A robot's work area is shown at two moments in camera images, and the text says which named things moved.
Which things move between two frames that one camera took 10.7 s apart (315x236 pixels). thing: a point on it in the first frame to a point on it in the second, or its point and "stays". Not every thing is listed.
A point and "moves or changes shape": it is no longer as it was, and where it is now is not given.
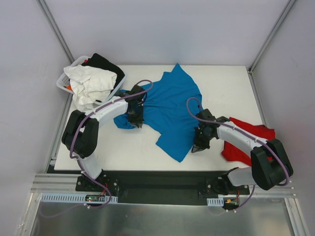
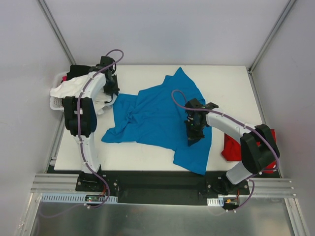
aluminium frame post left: (55, 30) stays
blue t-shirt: (171, 109) moves or changes shape
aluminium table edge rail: (55, 182) stays
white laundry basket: (108, 99) moves or changes shape
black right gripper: (201, 141) to (195, 132)
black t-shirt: (96, 61) to (76, 70)
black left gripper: (136, 118) to (111, 86)
